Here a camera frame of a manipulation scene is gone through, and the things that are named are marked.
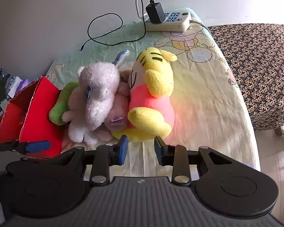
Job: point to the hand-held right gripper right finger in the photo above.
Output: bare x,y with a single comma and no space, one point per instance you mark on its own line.
159,149

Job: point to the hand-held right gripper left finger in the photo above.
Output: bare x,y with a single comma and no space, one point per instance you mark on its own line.
123,146

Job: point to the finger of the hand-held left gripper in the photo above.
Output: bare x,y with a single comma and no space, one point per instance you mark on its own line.
38,146

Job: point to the red cardboard box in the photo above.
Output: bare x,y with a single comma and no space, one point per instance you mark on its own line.
38,113

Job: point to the yellow tiger plush toy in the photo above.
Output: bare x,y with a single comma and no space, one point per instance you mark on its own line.
156,80

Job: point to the pink plush toy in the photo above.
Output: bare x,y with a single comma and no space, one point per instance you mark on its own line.
119,108

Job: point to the green plush toy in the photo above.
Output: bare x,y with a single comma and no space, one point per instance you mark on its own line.
61,104

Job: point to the white purple packet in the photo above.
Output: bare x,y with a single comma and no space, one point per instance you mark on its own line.
23,84

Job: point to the white power strip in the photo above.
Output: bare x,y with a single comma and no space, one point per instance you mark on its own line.
177,23

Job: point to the brown patterned cloth cover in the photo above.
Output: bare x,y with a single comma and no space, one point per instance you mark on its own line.
262,71

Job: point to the black power adapter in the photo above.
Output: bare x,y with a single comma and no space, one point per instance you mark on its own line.
155,13

